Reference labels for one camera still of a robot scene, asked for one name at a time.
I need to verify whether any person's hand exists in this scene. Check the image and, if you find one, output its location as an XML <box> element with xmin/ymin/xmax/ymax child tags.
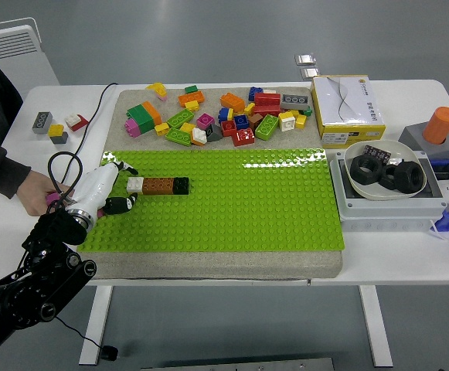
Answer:
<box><xmin>17</xmin><ymin>169</ymin><xmax>73</xmax><ymax>217</ymax></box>

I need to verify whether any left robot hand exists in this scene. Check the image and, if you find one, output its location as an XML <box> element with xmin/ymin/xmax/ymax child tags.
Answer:
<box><xmin>66</xmin><ymin>161</ymin><xmax>139</xmax><ymax>220</ymax></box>

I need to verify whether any grey long toy brick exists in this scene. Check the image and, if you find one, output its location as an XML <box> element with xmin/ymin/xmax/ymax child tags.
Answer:
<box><xmin>280</xmin><ymin>94</ymin><xmax>311</xmax><ymax>111</ymax></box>
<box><xmin>32</xmin><ymin>111</ymin><xmax>53</xmax><ymax>134</ymax></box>

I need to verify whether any black toy brick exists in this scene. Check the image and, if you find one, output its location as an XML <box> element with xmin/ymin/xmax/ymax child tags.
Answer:
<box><xmin>172</xmin><ymin>176</ymin><xmax>190</xmax><ymax>196</ymax></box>

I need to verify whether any large orange toy brick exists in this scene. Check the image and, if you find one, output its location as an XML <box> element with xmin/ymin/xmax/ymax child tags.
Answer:
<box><xmin>141</xmin><ymin>100</ymin><xmax>163</xmax><ymax>127</ymax></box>

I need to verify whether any lime green toy brick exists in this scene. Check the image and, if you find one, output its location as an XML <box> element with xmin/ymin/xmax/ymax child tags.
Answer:
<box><xmin>165</xmin><ymin>108</ymin><xmax>195</xmax><ymax>130</ymax></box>
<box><xmin>253</xmin><ymin>114</ymin><xmax>280</xmax><ymax>141</ymax></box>
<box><xmin>165</xmin><ymin>127</ymin><xmax>192</xmax><ymax>147</ymax></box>

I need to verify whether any yellow sloped toy brick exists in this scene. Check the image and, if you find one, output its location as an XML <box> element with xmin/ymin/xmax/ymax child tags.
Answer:
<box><xmin>145</xmin><ymin>82</ymin><xmax>168</xmax><ymax>97</ymax></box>

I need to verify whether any green studded baseplate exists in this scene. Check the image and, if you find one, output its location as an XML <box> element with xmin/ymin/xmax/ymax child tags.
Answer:
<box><xmin>77</xmin><ymin>146</ymin><xmax>345</xmax><ymax>255</ymax></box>

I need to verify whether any large red toy brick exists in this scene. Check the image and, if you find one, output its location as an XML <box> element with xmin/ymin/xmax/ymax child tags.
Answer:
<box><xmin>253</xmin><ymin>92</ymin><xmax>282</xmax><ymax>117</ymax></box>

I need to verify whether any large dark green brick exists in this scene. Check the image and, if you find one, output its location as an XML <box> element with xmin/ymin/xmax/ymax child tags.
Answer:
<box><xmin>126</xmin><ymin>104</ymin><xmax>156</xmax><ymax>134</ymax></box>

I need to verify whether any white table leg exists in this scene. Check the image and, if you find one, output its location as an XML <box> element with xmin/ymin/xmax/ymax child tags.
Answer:
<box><xmin>78</xmin><ymin>284</ymin><xmax>114</xmax><ymax>366</ymax></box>
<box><xmin>357</xmin><ymin>284</ymin><xmax>394</xmax><ymax>368</ymax></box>

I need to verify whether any dark grey sloped brick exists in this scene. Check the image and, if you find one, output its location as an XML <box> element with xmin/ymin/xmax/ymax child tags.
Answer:
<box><xmin>204</xmin><ymin>123</ymin><xmax>224</xmax><ymax>143</ymax></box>

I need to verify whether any white panel heater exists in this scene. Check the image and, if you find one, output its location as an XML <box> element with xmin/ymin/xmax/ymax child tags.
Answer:
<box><xmin>0</xmin><ymin>18</ymin><xmax>61</xmax><ymax>94</ymax></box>

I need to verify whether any white and yellow cardboard box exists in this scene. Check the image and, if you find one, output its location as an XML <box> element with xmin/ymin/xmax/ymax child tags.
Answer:
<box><xmin>310</xmin><ymin>75</ymin><xmax>386</xmax><ymax>149</ymax></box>

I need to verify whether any large black nut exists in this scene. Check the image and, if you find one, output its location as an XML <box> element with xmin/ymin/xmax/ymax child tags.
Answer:
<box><xmin>379</xmin><ymin>164</ymin><xmax>400</xmax><ymax>190</ymax></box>
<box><xmin>393</xmin><ymin>161</ymin><xmax>426</xmax><ymax>193</ymax></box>
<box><xmin>349</xmin><ymin>155</ymin><xmax>383</xmax><ymax>189</ymax></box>

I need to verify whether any purple circuit board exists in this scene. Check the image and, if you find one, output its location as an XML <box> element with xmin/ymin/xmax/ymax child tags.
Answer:
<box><xmin>362</xmin><ymin>145</ymin><xmax>393</xmax><ymax>164</ymax></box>

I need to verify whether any grey junction box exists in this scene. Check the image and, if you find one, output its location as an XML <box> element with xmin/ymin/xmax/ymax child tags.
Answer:
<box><xmin>328</xmin><ymin>148</ymin><xmax>448</xmax><ymax>233</ymax></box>

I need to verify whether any white bowl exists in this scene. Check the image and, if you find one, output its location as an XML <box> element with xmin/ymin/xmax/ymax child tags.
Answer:
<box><xmin>343</xmin><ymin>139</ymin><xmax>428</xmax><ymax>201</ymax></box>

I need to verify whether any grey block with hole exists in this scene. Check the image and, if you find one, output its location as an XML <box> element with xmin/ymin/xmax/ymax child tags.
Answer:
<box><xmin>397</xmin><ymin>122</ymin><xmax>449</xmax><ymax>160</ymax></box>

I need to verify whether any white zip tie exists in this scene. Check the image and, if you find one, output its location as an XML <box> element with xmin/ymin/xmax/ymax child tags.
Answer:
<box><xmin>427</xmin><ymin>218</ymin><xmax>449</xmax><ymax>241</ymax></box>

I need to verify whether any orange cylinder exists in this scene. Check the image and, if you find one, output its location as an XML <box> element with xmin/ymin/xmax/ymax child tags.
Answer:
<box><xmin>422</xmin><ymin>106</ymin><xmax>449</xmax><ymax>146</ymax></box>

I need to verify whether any black cord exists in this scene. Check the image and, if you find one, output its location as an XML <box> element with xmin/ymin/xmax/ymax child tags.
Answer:
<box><xmin>60</xmin><ymin>82</ymin><xmax>119</xmax><ymax>182</ymax></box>

